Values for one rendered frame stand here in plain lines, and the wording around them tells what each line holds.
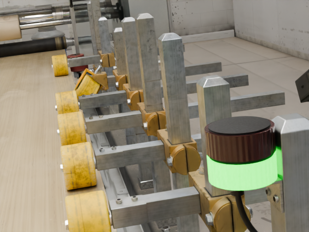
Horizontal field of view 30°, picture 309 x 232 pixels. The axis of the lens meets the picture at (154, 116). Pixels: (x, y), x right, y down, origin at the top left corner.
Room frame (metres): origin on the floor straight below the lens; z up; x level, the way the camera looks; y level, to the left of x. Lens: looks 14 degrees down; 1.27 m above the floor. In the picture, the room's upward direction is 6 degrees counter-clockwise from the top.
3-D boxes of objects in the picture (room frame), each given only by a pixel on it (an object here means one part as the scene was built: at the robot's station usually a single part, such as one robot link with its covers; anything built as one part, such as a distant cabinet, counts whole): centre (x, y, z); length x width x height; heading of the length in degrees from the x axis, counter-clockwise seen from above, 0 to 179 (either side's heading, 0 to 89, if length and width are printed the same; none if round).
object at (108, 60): (2.23, 0.16, 0.95); 0.14 x 0.06 x 0.05; 9
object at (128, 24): (1.47, 0.04, 0.92); 0.04 x 0.04 x 0.48; 9
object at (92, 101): (1.52, -0.02, 0.95); 0.50 x 0.04 x 0.04; 99
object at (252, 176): (0.48, -0.07, 1.10); 0.06 x 0.06 x 0.02
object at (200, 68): (1.78, -0.04, 0.95); 0.37 x 0.03 x 0.03; 99
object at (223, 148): (0.48, -0.07, 1.12); 0.06 x 0.06 x 0.02
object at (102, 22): (2.21, 0.16, 0.87); 0.04 x 0.04 x 0.48; 9
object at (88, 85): (1.74, 0.20, 0.93); 0.09 x 0.08 x 0.09; 99
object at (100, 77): (1.74, 0.18, 0.95); 0.10 x 0.04 x 0.10; 99
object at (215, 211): (0.75, -0.08, 0.95); 0.14 x 0.06 x 0.05; 9
